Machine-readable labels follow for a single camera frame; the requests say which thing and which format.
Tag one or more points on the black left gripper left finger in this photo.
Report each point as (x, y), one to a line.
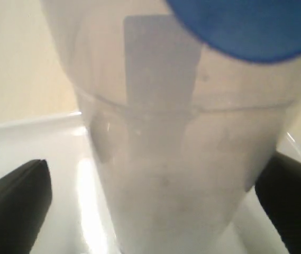
(25, 198)

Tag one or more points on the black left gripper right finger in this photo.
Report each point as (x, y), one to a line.
(278, 189)

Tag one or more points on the clear tall plastic container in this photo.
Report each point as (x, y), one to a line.
(184, 102)

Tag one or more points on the blue plastic snap lid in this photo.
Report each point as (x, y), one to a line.
(264, 32)

